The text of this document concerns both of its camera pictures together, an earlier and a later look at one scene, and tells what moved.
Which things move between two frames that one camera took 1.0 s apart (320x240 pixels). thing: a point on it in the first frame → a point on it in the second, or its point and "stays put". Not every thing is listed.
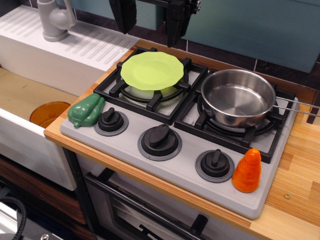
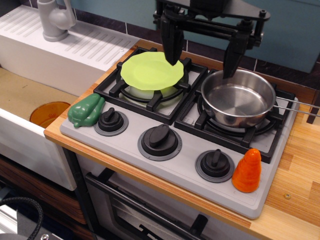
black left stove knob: [111, 123] stays put
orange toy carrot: [247, 174] stays put
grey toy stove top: [199, 165] stays put
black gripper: [178, 13] → [244, 23]
